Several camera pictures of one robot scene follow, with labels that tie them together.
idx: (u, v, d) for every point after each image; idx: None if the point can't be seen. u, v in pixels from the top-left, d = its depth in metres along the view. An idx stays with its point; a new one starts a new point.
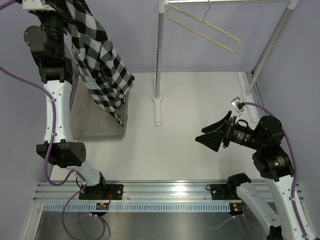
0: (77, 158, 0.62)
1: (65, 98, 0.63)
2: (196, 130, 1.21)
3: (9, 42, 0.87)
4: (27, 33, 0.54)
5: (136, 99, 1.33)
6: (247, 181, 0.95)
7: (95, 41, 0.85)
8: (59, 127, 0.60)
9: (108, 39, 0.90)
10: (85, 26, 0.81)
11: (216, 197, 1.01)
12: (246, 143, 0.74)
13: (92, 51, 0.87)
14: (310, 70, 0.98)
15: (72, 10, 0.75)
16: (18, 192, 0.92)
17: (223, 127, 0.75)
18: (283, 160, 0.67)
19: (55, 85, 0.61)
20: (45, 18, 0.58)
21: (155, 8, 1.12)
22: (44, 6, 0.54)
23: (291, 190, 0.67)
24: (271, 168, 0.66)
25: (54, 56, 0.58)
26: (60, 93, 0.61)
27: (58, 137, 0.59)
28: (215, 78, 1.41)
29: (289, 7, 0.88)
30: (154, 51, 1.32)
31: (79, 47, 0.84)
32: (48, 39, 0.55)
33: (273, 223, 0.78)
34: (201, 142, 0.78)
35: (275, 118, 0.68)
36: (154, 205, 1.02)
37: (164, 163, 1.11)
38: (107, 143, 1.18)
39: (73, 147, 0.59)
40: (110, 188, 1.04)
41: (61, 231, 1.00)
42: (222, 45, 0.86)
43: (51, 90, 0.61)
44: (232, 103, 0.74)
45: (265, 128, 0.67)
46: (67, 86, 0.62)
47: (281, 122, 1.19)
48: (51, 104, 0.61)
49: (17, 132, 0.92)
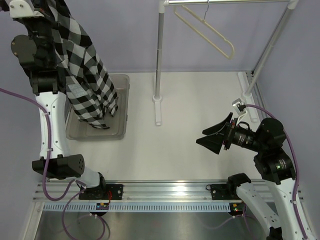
0: (77, 172, 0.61)
1: (60, 109, 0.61)
2: (195, 130, 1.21)
3: None
4: (14, 44, 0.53)
5: (136, 99, 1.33)
6: (247, 181, 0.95)
7: (79, 47, 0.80)
8: (55, 141, 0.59)
9: (91, 44, 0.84)
10: (68, 30, 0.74)
11: (216, 197, 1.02)
12: (247, 145, 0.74)
13: (75, 56, 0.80)
14: (310, 70, 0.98)
15: (55, 14, 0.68)
16: (18, 192, 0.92)
17: (224, 130, 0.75)
18: (285, 163, 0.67)
19: (47, 97, 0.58)
20: (33, 24, 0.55)
21: (155, 9, 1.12)
22: (33, 12, 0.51)
23: (293, 194, 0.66)
24: (273, 171, 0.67)
25: (46, 66, 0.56)
26: (54, 105, 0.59)
27: (55, 152, 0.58)
28: (214, 78, 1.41)
29: (289, 7, 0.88)
30: (154, 50, 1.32)
31: (63, 54, 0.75)
32: (37, 49, 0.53)
33: (272, 224, 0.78)
34: (202, 144, 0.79)
35: (276, 120, 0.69)
36: (154, 205, 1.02)
37: (164, 162, 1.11)
38: (106, 143, 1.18)
39: (71, 161, 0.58)
40: (110, 188, 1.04)
41: (61, 231, 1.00)
42: (218, 48, 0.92)
43: (45, 103, 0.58)
44: (233, 105, 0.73)
45: (266, 131, 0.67)
46: (61, 97, 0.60)
47: (281, 122, 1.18)
48: (45, 117, 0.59)
49: (16, 132, 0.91)
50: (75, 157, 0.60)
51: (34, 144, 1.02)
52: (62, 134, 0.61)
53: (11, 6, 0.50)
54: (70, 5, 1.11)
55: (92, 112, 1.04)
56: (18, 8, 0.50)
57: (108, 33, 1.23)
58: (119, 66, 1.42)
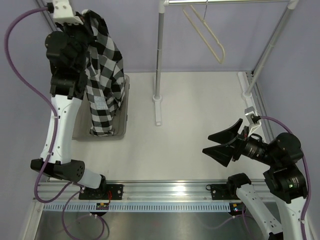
0: (71, 179, 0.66)
1: (70, 115, 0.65)
2: (196, 130, 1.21)
3: (10, 42, 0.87)
4: (50, 37, 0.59)
5: (136, 99, 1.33)
6: (247, 183, 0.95)
7: (110, 61, 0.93)
8: (57, 147, 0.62)
9: (121, 58, 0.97)
10: (104, 47, 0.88)
11: (216, 197, 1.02)
12: (258, 158, 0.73)
13: (107, 70, 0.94)
14: (310, 70, 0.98)
15: (96, 33, 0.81)
16: (18, 192, 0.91)
17: (236, 142, 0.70)
18: (298, 181, 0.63)
19: (63, 101, 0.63)
20: (71, 31, 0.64)
21: (155, 9, 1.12)
22: (73, 16, 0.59)
23: (302, 212, 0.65)
24: (285, 189, 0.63)
25: (70, 66, 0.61)
26: (65, 110, 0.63)
27: (53, 157, 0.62)
28: (215, 78, 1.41)
29: (289, 7, 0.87)
30: (154, 50, 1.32)
31: (97, 68, 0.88)
32: (67, 47, 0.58)
33: (272, 230, 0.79)
34: (208, 154, 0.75)
35: (294, 136, 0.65)
36: (154, 205, 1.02)
37: (164, 162, 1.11)
38: (107, 143, 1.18)
39: (67, 170, 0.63)
40: (110, 188, 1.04)
41: (61, 231, 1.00)
42: (213, 50, 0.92)
43: (58, 105, 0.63)
44: (246, 114, 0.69)
45: (282, 148, 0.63)
46: (74, 103, 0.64)
47: (281, 121, 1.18)
48: (54, 121, 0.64)
49: (17, 132, 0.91)
50: (72, 167, 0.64)
51: (34, 143, 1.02)
52: (66, 142, 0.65)
53: (56, 7, 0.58)
54: None
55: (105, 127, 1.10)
56: (62, 9, 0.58)
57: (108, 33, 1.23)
58: None
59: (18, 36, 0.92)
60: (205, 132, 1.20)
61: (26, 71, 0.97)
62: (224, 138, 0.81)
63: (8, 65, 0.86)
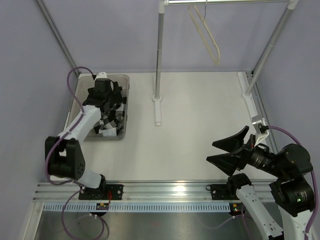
0: (75, 164, 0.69)
1: (92, 116, 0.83)
2: (196, 131, 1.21)
3: (8, 40, 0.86)
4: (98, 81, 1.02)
5: (135, 100, 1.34)
6: (248, 184, 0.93)
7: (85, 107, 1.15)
8: (75, 130, 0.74)
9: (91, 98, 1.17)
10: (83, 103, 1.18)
11: (216, 197, 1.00)
12: (264, 168, 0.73)
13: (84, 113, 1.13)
14: (310, 70, 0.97)
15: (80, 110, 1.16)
16: (18, 193, 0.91)
17: (242, 152, 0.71)
18: (306, 194, 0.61)
19: (90, 108, 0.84)
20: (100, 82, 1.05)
21: (154, 10, 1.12)
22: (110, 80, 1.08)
23: (307, 225, 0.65)
24: (293, 202, 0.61)
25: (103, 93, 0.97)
26: (91, 112, 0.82)
27: (70, 135, 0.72)
28: (214, 78, 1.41)
29: (289, 7, 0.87)
30: (154, 50, 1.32)
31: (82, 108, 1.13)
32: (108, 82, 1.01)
33: (272, 233, 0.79)
34: (212, 162, 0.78)
35: (303, 148, 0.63)
36: (154, 206, 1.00)
37: (164, 164, 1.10)
38: (106, 143, 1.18)
39: (77, 148, 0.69)
40: (110, 188, 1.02)
41: (60, 231, 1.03)
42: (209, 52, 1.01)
43: (86, 109, 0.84)
44: (253, 123, 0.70)
45: (291, 162, 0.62)
46: (98, 111, 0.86)
47: (281, 122, 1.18)
48: (80, 115, 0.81)
49: (16, 130, 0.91)
50: (80, 152, 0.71)
51: (34, 143, 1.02)
52: (83, 132, 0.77)
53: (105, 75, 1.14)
54: (71, 6, 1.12)
55: (119, 134, 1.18)
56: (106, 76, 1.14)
57: (108, 34, 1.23)
58: (119, 66, 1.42)
59: (16, 35, 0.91)
60: (205, 133, 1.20)
61: (25, 70, 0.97)
62: (228, 145, 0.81)
63: (7, 66, 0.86)
